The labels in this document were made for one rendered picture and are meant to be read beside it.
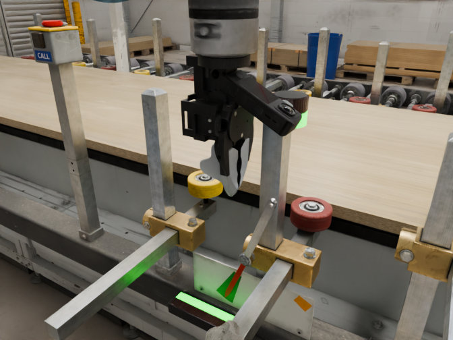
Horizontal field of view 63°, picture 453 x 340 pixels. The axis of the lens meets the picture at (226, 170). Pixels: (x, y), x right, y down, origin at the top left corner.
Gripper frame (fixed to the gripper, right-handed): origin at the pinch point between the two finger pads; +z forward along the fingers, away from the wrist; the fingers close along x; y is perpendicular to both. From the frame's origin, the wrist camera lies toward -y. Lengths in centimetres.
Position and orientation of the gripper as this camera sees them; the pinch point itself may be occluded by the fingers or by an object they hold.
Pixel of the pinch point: (236, 189)
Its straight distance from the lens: 57.9
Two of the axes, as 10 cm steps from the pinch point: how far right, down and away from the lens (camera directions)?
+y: -8.6, -2.2, 4.6
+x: -5.1, 3.7, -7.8
